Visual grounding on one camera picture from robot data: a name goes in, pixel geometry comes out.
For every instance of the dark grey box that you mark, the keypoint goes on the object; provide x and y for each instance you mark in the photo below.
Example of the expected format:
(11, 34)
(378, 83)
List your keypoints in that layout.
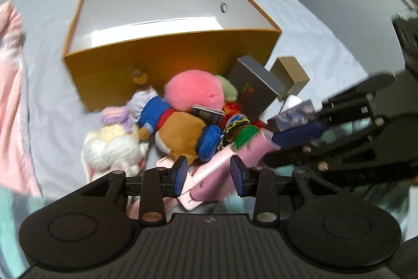
(257, 87)

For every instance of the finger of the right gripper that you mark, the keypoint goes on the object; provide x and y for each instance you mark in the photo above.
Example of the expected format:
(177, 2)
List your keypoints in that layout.
(354, 103)
(383, 145)

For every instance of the purple patterned box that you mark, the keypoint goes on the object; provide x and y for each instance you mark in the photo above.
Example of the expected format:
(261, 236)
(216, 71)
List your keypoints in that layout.
(294, 113)

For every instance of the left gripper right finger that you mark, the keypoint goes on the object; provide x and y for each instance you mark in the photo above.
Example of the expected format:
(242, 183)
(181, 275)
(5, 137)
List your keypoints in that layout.
(260, 184)

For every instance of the green glitter ornament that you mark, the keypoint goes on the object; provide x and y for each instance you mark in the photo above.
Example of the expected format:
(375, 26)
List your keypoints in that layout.
(245, 135)

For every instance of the brown bear plush doll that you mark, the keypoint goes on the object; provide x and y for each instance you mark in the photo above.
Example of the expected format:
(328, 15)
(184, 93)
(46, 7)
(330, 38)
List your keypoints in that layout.
(176, 133)

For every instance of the blue plush keychain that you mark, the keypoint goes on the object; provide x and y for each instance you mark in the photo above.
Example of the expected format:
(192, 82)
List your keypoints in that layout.
(208, 142)

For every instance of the small card pack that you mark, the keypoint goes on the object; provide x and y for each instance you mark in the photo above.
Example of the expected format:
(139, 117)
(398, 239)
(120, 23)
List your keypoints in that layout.
(208, 115)

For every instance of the pink blanket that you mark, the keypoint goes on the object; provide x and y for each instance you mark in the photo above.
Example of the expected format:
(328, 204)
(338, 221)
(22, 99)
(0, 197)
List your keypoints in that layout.
(17, 171)

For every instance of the white crochet bunny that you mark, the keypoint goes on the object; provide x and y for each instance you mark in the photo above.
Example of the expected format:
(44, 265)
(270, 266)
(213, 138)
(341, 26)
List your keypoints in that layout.
(115, 146)

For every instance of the small brown cardboard box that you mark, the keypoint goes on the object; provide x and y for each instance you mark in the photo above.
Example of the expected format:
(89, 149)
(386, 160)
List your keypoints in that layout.
(290, 73)

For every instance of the red feather toy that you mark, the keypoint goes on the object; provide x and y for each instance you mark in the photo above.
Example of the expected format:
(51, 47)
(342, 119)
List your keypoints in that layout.
(231, 108)

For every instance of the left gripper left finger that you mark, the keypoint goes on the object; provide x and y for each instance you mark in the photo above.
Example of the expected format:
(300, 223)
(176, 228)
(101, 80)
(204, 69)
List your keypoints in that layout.
(159, 183)

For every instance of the pink fluffy ball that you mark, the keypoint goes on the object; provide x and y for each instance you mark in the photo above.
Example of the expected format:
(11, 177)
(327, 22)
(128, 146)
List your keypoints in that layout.
(194, 87)

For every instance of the grey bed sheet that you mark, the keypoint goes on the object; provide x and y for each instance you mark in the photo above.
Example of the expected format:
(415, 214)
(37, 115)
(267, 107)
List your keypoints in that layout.
(58, 120)

